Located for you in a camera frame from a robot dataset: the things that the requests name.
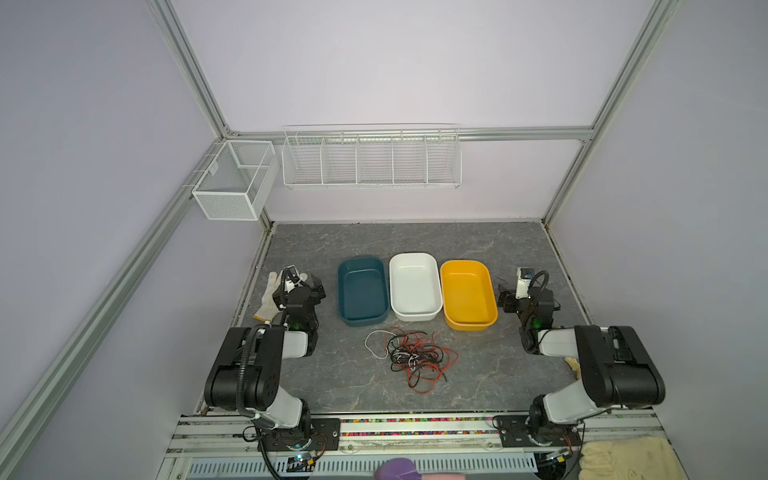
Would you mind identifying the black cable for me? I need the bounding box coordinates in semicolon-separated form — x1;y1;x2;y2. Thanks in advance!
385;329;442;385

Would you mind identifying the red cable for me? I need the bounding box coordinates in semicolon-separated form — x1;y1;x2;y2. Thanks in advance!
392;328;460;395

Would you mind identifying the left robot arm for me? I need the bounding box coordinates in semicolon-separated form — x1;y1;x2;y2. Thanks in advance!
203;274;326;449

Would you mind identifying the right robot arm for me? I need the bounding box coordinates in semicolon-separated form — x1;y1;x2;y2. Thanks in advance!
497;267;666;446

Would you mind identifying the white knit glove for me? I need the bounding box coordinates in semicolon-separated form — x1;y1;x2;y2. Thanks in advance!
253;271;286;322

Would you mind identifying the teal plastic bin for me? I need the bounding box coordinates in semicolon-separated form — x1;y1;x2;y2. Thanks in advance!
337;256;390;327

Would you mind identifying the yellow plastic bin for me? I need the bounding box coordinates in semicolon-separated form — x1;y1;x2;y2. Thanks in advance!
440;260;498;331

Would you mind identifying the white plastic bin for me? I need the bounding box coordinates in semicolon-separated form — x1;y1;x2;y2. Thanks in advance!
389;252;443;322

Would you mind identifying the small white mesh basket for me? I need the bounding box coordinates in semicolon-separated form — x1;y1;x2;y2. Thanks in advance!
192;140;279;221

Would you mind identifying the cream glove at base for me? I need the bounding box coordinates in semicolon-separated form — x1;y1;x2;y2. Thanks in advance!
578;436;687;480

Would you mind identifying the purple object at base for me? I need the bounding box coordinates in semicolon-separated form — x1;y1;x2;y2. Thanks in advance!
374;457;466;480

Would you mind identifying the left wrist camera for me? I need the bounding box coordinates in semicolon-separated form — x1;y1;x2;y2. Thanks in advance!
281;265;302;292

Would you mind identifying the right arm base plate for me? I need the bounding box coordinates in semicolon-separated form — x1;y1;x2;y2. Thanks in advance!
491;414;583;449

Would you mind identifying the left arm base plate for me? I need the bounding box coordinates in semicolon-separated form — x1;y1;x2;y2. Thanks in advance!
260;416;341;452

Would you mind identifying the long white wire basket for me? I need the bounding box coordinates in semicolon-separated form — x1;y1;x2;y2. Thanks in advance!
282;123;463;188

